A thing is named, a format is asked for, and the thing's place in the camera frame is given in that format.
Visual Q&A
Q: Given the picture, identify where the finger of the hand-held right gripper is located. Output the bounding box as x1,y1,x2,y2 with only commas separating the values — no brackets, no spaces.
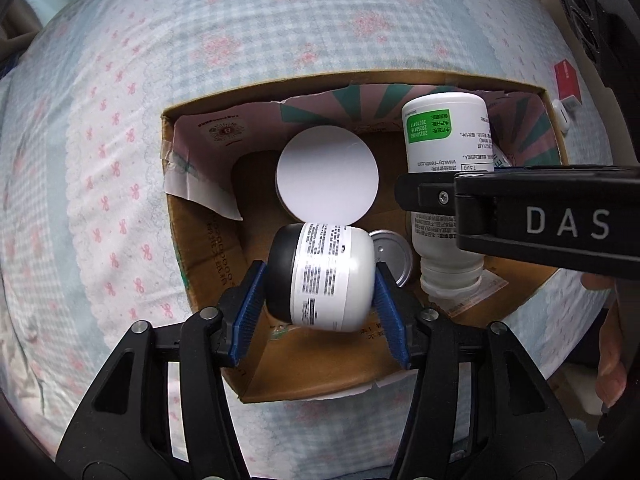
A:
394,172,458,235

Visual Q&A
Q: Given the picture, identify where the cardboard box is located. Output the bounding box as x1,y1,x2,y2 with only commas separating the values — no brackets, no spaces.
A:
160,71,571,405

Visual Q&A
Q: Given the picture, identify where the person's right hand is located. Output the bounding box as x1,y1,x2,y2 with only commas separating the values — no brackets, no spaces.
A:
581,274,628,411

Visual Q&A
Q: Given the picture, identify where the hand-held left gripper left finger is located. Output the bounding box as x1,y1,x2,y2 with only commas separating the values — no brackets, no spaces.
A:
56,260,268,480

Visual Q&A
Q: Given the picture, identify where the red rectangular box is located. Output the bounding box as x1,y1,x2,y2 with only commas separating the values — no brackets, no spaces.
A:
554,59,585,103

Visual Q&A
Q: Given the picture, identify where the white earbuds case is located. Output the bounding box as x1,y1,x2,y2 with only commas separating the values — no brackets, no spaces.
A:
551,99,582,133

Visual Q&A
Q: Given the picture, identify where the white jar with black lid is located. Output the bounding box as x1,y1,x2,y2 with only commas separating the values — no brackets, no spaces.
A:
264,222,376,333

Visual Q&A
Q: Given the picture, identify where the round white-lidded jar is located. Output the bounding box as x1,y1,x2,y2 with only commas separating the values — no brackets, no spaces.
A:
275,126,381,224

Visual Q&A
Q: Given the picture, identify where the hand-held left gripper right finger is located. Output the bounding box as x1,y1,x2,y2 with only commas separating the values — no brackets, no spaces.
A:
374,261,587,480

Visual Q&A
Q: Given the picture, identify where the white pill bottle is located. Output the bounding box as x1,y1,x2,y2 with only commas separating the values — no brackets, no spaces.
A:
402,92,496,306

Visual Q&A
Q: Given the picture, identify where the small silver-lidded tin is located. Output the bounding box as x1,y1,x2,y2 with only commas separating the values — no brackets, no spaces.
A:
369,229,415,288

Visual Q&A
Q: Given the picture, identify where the checked floral bed sheet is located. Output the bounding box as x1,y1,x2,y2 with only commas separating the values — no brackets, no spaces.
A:
0,0,621,480

